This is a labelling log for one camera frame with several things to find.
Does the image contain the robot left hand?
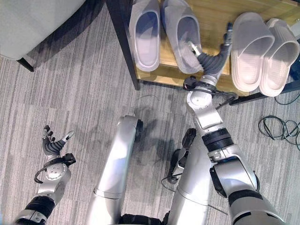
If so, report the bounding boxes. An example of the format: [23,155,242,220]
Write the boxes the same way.
[41,125,75,161]

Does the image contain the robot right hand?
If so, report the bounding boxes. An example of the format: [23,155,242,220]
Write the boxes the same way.
[186,22,233,78]

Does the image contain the grey slipper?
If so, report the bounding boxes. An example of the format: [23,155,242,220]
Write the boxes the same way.
[128,0,161,72]
[161,0,205,74]

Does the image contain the wooden shoe rack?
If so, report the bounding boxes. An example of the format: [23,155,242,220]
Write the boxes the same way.
[105,0,300,106]

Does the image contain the pink slipper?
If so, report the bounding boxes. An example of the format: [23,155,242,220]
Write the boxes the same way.
[231,12,275,92]
[259,18,300,97]

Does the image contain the robot left leg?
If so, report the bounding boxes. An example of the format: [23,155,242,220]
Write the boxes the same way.
[93,113,143,225]

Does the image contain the robot leg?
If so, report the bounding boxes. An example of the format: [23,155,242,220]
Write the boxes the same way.
[161,128,211,225]
[93,113,143,225]

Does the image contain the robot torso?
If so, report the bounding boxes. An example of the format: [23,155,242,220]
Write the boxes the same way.
[118,212,171,225]

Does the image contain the robot right leg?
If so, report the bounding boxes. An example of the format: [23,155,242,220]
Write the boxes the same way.
[161,128,211,225]

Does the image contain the grey sofa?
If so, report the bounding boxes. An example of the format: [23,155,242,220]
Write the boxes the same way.
[0,0,88,72]

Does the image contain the green cable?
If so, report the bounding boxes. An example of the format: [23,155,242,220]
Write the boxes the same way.
[258,93,300,150]

